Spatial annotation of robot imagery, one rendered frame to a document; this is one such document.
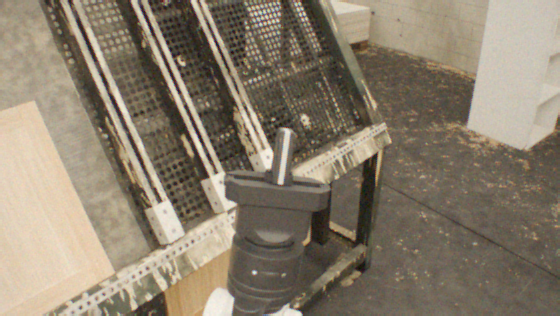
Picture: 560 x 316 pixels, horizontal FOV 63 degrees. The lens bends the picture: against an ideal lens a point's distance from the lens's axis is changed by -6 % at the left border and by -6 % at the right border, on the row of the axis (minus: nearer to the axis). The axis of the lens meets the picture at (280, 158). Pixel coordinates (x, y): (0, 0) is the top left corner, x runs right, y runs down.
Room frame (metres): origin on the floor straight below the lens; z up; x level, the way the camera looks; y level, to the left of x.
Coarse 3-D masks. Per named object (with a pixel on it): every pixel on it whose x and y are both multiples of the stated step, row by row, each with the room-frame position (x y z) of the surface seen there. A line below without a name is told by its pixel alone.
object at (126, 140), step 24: (72, 0) 1.50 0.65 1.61; (72, 24) 1.45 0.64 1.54; (72, 48) 1.46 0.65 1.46; (96, 48) 1.45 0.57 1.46; (96, 72) 1.40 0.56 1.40; (96, 96) 1.38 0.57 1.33; (120, 96) 1.39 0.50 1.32; (120, 120) 1.35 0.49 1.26; (120, 144) 1.31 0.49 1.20; (144, 168) 1.30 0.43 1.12; (144, 192) 1.24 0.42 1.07; (168, 216) 1.23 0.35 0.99; (168, 240) 1.18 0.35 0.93
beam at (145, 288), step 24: (384, 144) 2.03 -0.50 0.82; (336, 168) 1.77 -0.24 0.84; (216, 216) 1.34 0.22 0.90; (216, 240) 1.28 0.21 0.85; (168, 264) 1.14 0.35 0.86; (192, 264) 1.18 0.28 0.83; (96, 288) 0.99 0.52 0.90; (144, 288) 1.06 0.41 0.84; (48, 312) 0.89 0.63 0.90; (120, 312) 0.98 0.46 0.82
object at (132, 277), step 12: (372, 132) 2.02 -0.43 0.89; (348, 144) 1.88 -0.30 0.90; (360, 144) 1.93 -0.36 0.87; (336, 156) 1.80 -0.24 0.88; (312, 168) 1.69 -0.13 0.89; (228, 216) 1.36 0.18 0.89; (216, 228) 1.30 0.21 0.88; (192, 240) 1.24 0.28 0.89; (168, 252) 1.16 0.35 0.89; (180, 252) 1.18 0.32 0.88; (144, 264) 1.11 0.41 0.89; (156, 264) 1.12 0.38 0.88; (132, 276) 1.06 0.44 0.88; (108, 288) 1.00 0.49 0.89; (120, 288) 1.02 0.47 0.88; (84, 300) 0.95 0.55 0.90; (96, 300) 0.96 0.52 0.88; (72, 312) 0.91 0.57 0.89
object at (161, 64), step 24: (120, 0) 1.68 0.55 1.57; (144, 0) 1.67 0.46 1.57; (144, 24) 1.61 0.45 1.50; (144, 48) 1.60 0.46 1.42; (168, 72) 1.56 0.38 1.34; (168, 96) 1.52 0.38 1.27; (192, 120) 1.50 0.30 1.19; (192, 144) 1.45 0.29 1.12; (216, 168) 1.43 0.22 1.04; (216, 192) 1.37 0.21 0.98
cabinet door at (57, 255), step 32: (0, 128) 1.17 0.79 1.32; (32, 128) 1.22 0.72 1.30; (0, 160) 1.11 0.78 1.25; (32, 160) 1.16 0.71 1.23; (0, 192) 1.06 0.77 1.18; (32, 192) 1.10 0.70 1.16; (64, 192) 1.15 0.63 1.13; (0, 224) 1.00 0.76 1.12; (32, 224) 1.04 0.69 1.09; (64, 224) 1.09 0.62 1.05; (0, 256) 0.94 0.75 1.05; (32, 256) 0.98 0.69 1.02; (64, 256) 1.03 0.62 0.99; (96, 256) 1.07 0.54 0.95; (0, 288) 0.89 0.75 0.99; (32, 288) 0.93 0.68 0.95; (64, 288) 0.97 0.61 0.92
